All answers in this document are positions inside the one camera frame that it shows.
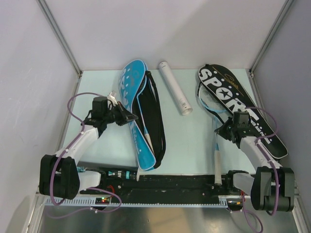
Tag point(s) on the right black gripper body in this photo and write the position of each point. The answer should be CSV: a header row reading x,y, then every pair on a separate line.
x,y
233,127

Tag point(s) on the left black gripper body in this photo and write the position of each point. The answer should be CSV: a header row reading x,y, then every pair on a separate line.
x,y
115,114

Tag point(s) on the blue racket cover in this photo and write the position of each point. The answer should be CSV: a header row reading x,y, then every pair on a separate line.
x,y
139,95

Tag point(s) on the light blue racket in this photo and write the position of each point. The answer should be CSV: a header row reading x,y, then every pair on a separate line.
x,y
212,106
147,136

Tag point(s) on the black racket cover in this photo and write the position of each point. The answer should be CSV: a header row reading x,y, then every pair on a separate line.
x,y
225,87

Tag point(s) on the white shuttlecock tube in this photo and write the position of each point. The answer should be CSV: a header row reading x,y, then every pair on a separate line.
x,y
178,95

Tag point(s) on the black shuttlecock tube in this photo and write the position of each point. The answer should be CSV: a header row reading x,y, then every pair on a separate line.
x,y
113,173

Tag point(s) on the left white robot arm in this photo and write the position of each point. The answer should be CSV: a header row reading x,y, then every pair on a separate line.
x,y
59,176

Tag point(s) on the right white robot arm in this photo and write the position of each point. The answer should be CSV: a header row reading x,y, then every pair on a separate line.
x,y
271,188

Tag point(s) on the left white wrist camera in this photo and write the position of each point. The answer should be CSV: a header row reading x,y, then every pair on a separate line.
x,y
112,97

